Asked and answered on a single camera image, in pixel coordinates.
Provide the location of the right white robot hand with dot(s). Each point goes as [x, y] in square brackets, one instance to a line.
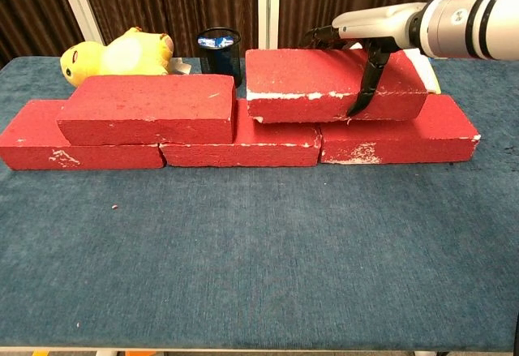
[373, 23]

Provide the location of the red foam brick white-chipped edge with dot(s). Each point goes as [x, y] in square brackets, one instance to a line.
[304, 76]

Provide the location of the red foam brick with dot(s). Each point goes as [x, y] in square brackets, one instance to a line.
[243, 155]
[32, 137]
[442, 133]
[150, 104]

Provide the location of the open spiral notebook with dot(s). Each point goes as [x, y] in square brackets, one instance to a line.
[425, 72]

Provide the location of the black mesh pen holder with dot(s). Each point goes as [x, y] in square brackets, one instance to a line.
[221, 64]

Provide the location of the yellow plush toy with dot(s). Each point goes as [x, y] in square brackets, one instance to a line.
[121, 54]

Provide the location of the blue tablecloth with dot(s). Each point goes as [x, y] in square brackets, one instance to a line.
[243, 258]

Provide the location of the white frame post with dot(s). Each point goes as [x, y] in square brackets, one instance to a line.
[268, 7]
[79, 3]

